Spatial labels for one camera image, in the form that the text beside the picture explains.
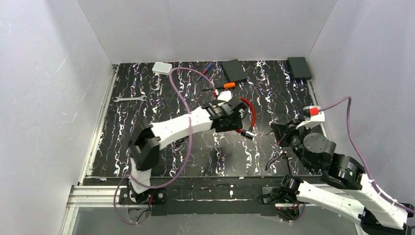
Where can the silver open-end wrench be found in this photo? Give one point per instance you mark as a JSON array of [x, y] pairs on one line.
[[139, 98]]

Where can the white plastic box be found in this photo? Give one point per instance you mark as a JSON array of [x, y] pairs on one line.
[[162, 68]]

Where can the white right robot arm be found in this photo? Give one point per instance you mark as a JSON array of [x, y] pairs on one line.
[[365, 205]]

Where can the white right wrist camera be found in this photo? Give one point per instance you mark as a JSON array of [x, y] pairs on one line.
[[313, 116]]

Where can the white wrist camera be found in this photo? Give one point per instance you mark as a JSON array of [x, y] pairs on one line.
[[223, 96], [313, 116]]

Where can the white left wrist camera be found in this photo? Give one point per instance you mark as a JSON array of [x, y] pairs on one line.
[[223, 96]]

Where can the orange handled screwdriver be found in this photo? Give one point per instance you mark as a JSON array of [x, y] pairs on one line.
[[222, 87]]

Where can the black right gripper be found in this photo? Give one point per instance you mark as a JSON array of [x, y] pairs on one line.
[[280, 134]]

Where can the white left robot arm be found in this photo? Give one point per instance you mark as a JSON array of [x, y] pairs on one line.
[[148, 139]]

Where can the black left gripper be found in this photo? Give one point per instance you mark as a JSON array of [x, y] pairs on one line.
[[236, 114]]

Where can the black electronics box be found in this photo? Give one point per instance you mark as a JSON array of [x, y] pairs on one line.
[[299, 69]]

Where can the black flat plate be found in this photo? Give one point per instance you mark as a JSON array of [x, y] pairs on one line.
[[233, 71]]

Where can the blue red screwdriver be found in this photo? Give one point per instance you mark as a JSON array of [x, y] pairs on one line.
[[207, 68]]

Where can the black pliers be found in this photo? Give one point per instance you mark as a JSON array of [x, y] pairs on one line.
[[280, 154]]

